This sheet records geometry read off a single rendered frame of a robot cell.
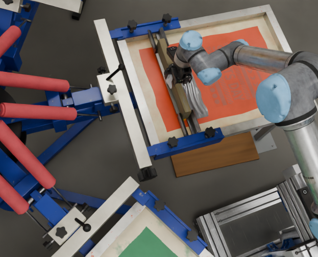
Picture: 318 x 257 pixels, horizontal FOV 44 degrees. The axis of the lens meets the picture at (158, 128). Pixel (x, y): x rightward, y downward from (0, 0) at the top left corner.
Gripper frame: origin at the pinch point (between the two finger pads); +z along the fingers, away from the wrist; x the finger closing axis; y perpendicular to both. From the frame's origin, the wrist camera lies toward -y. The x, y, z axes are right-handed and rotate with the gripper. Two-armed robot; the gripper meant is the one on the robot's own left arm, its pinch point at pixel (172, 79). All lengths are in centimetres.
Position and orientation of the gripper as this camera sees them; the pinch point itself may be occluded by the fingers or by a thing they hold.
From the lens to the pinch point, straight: 171.2
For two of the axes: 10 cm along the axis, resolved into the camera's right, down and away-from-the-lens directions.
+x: 9.4, -2.4, 2.4
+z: -1.5, 3.5, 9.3
